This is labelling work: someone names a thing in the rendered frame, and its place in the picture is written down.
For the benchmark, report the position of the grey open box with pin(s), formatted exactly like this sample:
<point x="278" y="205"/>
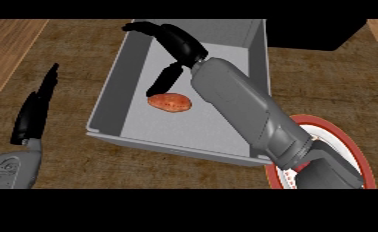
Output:
<point x="163" y="122"/>

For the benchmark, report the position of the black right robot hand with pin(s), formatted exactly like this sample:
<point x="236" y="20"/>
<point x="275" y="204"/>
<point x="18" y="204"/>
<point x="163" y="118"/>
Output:
<point x="183" y="44"/>

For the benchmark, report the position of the black appliance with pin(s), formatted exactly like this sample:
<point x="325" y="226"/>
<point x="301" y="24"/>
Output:
<point x="315" y="32"/>

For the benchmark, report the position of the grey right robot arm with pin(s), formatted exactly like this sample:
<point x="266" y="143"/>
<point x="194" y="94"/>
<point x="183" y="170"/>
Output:
<point x="251" y="109"/>

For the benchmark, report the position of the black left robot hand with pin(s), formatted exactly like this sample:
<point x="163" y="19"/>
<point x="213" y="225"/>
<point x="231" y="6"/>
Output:
<point x="34" y="112"/>

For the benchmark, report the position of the orange sweet potato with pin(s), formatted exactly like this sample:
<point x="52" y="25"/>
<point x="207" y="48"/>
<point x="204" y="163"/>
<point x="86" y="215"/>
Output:
<point x="170" y="102"/>

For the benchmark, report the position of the white plate with red rim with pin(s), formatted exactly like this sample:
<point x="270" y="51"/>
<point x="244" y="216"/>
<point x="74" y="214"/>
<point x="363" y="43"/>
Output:
<point x="344" y="142"/>

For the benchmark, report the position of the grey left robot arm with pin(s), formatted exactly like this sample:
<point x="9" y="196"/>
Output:
<point x="18" y="164"/>

